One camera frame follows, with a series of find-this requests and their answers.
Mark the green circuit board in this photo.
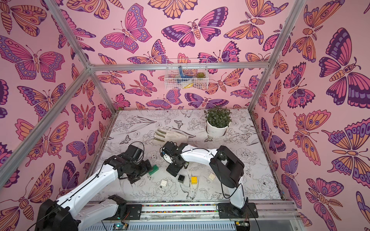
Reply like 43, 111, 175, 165
112, 223, 128, 231

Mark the aluminium frame left diagonal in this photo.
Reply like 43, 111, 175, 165
1, 68, 91, 187

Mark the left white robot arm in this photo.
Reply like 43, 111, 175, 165
35, 144, 152, 231

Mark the white wire basket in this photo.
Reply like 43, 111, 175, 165
163, 58, 209, 90

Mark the beige work glove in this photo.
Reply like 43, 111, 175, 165
153, 129, 188, 145

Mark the aluminium frame back bar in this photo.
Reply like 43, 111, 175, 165
89, 61, 270, 72

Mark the aluminium frame post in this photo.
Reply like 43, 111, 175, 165
45, 0, 116, 114
248, 0, 306, 113

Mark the aluminium frame right post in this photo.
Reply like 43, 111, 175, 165
248, 0, 306, 113

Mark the blue toy in basket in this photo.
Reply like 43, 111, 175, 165
177, 66, 192, 84

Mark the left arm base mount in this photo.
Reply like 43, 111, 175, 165
106, 204, 143, 220

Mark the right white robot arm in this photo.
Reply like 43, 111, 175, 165
160, 141, 246, 209

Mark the dark green lego brick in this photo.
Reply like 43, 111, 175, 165
148, 165, 159, 176

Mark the yellow item in basket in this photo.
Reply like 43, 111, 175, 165
183, 84, 193, 89

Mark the small green plant in basket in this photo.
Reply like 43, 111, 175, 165
196, 72, 206, 78

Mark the black lego brick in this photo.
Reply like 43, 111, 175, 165
178, 175, 185, 183

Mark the aluminium frame left post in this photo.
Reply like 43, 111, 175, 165
45, 0, 116, 114

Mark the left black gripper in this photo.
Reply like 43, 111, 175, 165
129, 158, 155, 183

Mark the potted green plant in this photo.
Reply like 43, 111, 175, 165
205, 107, 232, 138

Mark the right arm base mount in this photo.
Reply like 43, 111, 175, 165
216, 203, 259, 218

